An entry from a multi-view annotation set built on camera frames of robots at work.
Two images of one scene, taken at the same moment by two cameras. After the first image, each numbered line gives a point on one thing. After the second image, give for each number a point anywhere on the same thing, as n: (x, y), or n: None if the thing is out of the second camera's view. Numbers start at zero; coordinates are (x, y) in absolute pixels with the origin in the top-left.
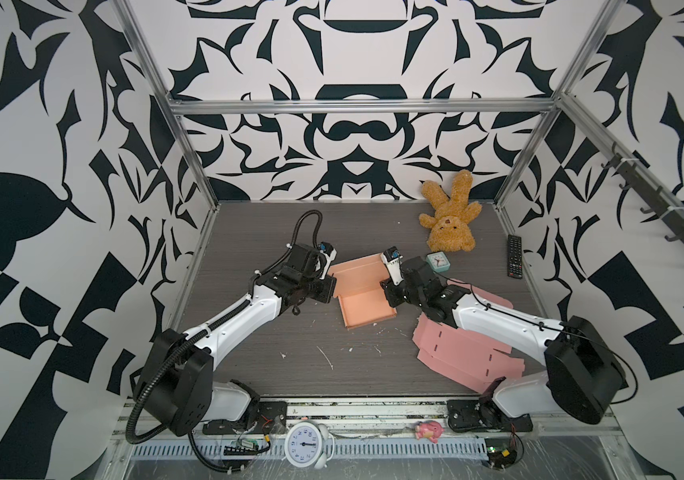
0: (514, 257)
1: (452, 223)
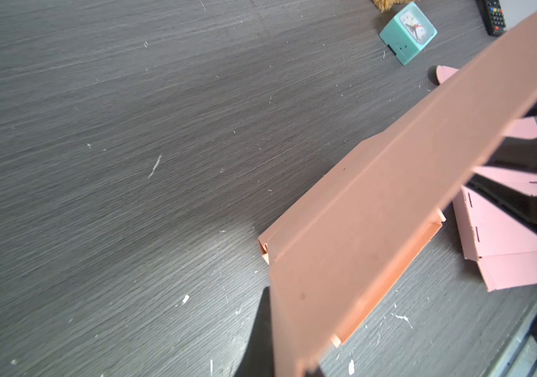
0: (493, 17)
1: (384, 5)
